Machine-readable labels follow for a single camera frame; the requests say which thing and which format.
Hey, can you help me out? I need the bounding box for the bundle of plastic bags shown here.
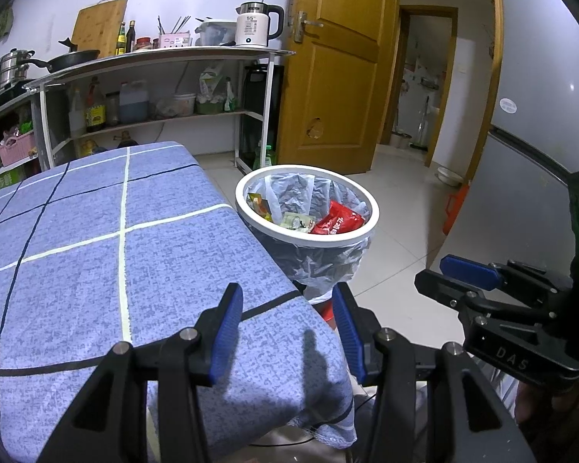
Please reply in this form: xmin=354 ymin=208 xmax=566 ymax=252
xmin=198 ymin=63 xmax=235 ymax=115

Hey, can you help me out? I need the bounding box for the clear plastic container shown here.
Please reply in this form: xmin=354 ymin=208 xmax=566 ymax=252
xmin=194 ymin=18 xmax=239 ymax=47

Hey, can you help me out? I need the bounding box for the steel steamer pot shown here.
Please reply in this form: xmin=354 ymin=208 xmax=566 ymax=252
xmin=0 ymin=48 xmax=36 ymax=90

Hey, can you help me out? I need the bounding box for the pink chopstick holder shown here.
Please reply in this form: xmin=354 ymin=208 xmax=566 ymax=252
xmin=158 ymin=33 xmax=193 ymax=49

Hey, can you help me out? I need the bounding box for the pink plastic basket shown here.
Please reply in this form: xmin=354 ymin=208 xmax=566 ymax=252
xmin=0 ymin=130 xmax=39 ymax=167

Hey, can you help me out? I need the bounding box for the orange plastic item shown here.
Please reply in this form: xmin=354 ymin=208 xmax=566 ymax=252
xmin=442 ymin=181 xmax=470 ymax=237

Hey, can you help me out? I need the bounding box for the white plastic bottle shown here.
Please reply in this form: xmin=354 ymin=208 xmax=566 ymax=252
xmin=69 ymin=88 xmax=88 ymax=139

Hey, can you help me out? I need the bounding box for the white low shelf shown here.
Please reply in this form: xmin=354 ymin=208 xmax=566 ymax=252
xmin=0 ymin=89 xmax=42 ymax=199

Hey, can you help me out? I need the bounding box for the beige snack wrapper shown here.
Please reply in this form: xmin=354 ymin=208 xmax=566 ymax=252
xmin=281 ymin=212 xmax=316 ymax=233

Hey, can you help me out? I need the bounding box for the red plastic stool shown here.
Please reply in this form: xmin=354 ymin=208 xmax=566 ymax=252
xmin=313 ymin=298 xmax=339 ymax=331

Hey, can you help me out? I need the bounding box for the bundle of chopsticks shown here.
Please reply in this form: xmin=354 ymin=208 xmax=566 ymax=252
xmin=157 ymin=14 xmax=192 ymax=35

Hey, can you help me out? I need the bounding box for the amber oil bottle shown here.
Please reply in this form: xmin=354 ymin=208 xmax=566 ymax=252
xmin=84 ymin=77 xmax=108 ymax=131

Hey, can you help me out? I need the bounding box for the white basin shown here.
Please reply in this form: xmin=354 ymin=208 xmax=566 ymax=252
xmin=437 ymin=166 xmax=464 ymax=187

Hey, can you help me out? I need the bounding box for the green carton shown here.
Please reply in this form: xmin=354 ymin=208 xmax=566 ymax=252
xmin=0 ymin=166 xmax=28 ymax=194

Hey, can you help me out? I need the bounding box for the white metal kitchen rack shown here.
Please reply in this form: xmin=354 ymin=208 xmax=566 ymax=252
xmin=23 ymin=46 xmax=298 ymax=177

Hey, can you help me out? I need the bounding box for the white electric kettle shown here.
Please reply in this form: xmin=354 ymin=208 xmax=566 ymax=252
xmin=235 ymin=1 xmax=286 ymax=48

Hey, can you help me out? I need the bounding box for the clear plastic bin liner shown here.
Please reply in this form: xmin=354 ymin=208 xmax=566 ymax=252
xmin=244 ymin=172 xmax=373 ymax=301

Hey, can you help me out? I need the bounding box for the white round trash bin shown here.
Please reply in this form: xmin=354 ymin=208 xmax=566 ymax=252
xmin=235 ymin=165 xmax=381 ymax=252

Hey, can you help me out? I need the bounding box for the yellow-green snack wrapper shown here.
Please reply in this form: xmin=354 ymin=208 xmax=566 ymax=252
xmin=247 ymin=193 xmax=274 ymax=221

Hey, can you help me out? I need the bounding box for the white plastic tub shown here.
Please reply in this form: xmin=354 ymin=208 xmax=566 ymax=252
xmin=174 ymin=93 xmax=198 ymax=118

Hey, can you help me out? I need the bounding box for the blue checked tablecloth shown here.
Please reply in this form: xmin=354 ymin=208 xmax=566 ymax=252
xmin=0 ymin=141 xmax=359 ymax=463

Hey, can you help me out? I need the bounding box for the blue plastic jerrycan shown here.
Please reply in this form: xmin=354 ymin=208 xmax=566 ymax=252
xmin=119 ymin=80 xmax=151 ymax=124

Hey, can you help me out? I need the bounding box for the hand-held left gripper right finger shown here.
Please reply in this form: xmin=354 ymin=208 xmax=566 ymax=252
xmin=331 ymin=282 xmax=537 ymax=463

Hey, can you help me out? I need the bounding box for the dark glass jar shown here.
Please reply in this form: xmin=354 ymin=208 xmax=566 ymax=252
xmin=105 ymin=91 xmax=122 ymax=127

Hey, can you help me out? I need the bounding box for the wooden door frame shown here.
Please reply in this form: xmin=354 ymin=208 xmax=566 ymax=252
xmin=466 ymin=0 xmax=505 ymax=199

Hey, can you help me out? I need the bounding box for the metal door handle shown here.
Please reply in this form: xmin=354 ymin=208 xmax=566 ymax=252
xmin=293 ymin=10 xmax=325 ymax=44

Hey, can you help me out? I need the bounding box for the bamboo cutting board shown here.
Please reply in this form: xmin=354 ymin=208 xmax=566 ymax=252
xmin=71 ymin=0 xmax=129 ymax=59

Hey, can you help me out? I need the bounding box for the red snack packet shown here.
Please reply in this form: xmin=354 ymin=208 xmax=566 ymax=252
xmin=313 ymin=200 xmax=366 ymax=236

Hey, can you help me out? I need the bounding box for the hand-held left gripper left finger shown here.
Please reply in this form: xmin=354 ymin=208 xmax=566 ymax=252
xmin=36 ymin=282 xmax=245 ymax=463

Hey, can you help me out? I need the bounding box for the black frying pan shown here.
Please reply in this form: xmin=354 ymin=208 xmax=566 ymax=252
xmin=29 ymin=49 xmax=102 ymax=74

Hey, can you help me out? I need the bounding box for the wooden door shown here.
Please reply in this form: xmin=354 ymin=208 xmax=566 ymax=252
xmin=276 ymin=0 xmax=401 ymax=175

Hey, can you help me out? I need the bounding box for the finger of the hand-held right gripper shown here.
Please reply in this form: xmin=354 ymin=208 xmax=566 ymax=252
xmin=439 ymin=254 xmax=573 ymax=308
xmin=413 ymin=269 xmax=552 ymax=322

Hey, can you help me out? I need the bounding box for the black floor cable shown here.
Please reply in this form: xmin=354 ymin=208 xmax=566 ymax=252
xmin=248 ymin=393 xmax=383 ymax=450

